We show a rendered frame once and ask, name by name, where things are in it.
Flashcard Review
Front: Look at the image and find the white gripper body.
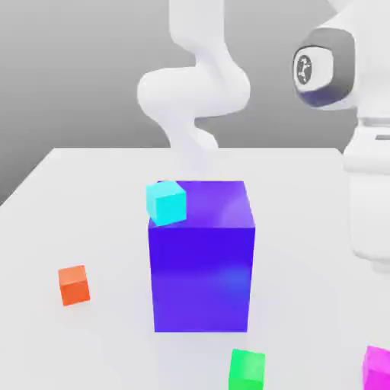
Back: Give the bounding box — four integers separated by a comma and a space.
347, 172, 390, 262

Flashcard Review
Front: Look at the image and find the small magenta cube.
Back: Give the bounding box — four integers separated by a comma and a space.
361, 344, 390, 390

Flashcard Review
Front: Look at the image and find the small green cube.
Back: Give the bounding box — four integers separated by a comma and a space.
228, 348, 267, 390

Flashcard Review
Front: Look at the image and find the small cyan cube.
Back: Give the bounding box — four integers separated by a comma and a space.
145, 180, 187, 228

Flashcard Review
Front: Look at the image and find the small orange cube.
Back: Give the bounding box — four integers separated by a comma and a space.
57, 264, 91, 307

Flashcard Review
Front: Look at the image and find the large purple box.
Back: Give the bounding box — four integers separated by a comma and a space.
147, 180, 257, 334

